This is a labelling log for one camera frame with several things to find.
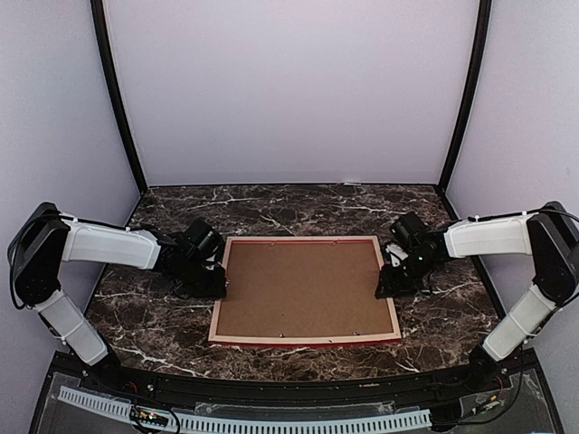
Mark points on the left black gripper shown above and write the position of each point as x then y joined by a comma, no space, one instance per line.
217,290

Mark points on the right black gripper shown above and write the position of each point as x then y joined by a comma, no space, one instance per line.
391,287

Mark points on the brown cardboard backing board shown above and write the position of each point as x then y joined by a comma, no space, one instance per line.
298,289

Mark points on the red wooden picture frame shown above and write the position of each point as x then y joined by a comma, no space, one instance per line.
215,336

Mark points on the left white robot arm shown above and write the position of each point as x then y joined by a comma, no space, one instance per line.
51,243

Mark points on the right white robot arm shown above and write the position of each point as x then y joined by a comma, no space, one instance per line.
531,257

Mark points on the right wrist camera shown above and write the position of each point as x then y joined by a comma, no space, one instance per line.
407,233

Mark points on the black front rail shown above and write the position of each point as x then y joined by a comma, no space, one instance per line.
423,389

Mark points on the white slotted cable duct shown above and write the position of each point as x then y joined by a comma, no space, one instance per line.
182,422

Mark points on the right black corner post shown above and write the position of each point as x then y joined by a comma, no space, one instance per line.
468,94

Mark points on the black corner post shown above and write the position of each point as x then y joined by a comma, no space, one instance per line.
112,82
468,94

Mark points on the left black corner post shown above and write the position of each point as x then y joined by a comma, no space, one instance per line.
112,82

